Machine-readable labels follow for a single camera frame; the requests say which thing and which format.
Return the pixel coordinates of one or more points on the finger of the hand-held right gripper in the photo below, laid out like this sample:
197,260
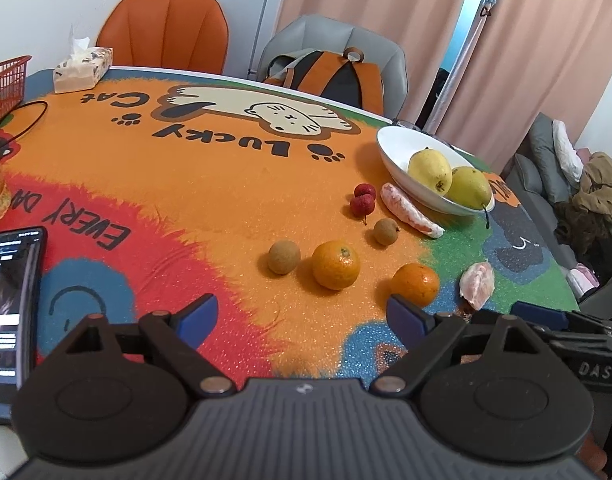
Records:
536,312

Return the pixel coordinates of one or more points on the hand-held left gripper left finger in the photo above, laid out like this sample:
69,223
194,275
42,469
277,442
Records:
198,317

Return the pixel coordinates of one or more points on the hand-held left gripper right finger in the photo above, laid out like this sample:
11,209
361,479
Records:
406,320

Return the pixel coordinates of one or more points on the orange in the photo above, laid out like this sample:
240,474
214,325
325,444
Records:
416,285
336,266

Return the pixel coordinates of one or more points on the short peeled pomelo segment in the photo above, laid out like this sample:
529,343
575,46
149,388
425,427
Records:
478,285

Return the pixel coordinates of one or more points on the small brown longan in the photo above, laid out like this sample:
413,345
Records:
386,232

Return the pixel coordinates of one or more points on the large brown longan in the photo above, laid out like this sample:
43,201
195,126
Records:
284,257

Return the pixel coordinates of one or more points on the long peeled pomelo segment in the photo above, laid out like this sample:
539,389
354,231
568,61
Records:
408,212

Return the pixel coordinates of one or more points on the red hawthorn fruit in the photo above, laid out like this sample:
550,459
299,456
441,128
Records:
360,206
364,191

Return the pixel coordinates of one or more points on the white bowl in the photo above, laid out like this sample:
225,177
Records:
401,165

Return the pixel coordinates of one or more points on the grey sofa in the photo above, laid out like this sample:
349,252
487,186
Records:
536,210

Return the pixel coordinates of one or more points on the colourful cat print table mat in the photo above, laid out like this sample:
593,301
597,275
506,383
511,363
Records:
211,185

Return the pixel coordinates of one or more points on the brown clothes pile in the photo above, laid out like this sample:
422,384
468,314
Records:
598,195

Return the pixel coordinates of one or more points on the yellow pear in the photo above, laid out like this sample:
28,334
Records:
468,187
428,170

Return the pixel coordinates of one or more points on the grey pillow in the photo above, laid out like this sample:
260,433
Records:
543,160

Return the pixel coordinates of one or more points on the white pillow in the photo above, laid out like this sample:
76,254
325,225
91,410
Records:
568,152

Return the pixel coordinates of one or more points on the black smartphone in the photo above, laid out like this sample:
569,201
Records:
11,310

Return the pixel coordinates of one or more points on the orange and black backpack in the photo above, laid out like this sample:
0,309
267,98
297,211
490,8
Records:
336,80

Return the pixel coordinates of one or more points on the patterned tissue pack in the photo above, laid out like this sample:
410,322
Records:
81,70

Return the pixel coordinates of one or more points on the orange chair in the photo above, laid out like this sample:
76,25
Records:
166,35

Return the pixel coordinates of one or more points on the window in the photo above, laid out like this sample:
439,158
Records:
473,25

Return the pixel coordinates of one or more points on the grey chair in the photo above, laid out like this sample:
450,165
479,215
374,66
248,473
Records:
331,35

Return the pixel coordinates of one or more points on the red plastic basket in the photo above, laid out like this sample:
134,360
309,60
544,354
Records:
6,85

